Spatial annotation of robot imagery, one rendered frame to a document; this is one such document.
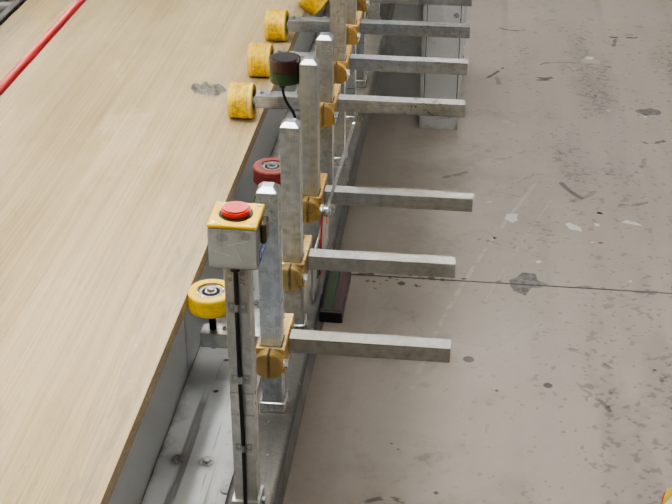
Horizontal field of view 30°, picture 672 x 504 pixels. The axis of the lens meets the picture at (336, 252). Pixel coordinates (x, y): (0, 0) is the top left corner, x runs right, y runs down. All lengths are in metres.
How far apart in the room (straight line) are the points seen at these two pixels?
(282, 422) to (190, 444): 0.19
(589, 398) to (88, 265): 1.67
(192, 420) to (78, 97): 0.96
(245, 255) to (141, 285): 0.51
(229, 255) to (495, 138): 3.28
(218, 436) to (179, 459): 0.10
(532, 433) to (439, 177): 1.51
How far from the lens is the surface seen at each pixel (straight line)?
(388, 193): 2.58
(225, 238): 1.72
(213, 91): 2.95
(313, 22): 3.25
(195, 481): 2.21
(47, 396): 1.96
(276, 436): 2.16
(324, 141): 2.77
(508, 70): 5.61
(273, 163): 2.59
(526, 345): 3.68
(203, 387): 2.42
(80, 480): 1.79
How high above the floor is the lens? 2.03
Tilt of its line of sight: 30 degrees down
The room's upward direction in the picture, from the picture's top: straight up
